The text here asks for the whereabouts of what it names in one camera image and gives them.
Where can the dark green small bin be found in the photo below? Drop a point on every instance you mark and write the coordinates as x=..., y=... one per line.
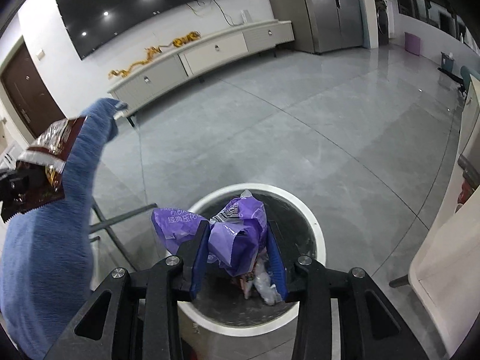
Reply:
x=447, y=62

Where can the blue fluffy table cover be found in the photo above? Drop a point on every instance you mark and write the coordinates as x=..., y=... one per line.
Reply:
x=47, y=261

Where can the golden dragon ornament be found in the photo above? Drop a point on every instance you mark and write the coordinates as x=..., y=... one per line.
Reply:
x=152, y=52

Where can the beige chair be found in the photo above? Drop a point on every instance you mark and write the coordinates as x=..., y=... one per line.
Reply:
x=444, y=274

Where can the white round trash bin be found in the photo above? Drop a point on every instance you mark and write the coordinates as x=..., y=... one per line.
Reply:
x=235, y=316

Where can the dark brown entrance door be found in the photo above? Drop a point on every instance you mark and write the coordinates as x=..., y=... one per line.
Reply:
x=28, y=93

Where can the white grey TV cabinet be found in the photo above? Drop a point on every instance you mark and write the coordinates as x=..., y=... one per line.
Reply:
x=180, y=65

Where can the purple stool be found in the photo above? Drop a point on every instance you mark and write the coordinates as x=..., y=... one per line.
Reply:
x=412, y=44

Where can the dark red snack wrapper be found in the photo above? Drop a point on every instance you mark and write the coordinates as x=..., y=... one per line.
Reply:
x=45, y=160

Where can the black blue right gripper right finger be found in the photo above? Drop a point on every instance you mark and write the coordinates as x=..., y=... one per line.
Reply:
x=369, y=325

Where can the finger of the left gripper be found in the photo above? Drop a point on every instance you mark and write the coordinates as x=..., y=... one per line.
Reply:
x=13, y=183

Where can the purple plastic bag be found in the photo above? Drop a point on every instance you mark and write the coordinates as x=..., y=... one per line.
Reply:
x=225, y=232

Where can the grey double door refrigerator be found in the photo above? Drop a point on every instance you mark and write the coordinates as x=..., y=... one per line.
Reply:
x=322, y=26

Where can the washing machine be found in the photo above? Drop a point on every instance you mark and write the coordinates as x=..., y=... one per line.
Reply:
x=383, y=22

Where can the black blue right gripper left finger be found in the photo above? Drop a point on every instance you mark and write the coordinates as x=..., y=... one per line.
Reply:
x=135, y=316

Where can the black table leg frame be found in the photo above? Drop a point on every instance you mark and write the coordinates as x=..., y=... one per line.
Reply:
x=107, y=224

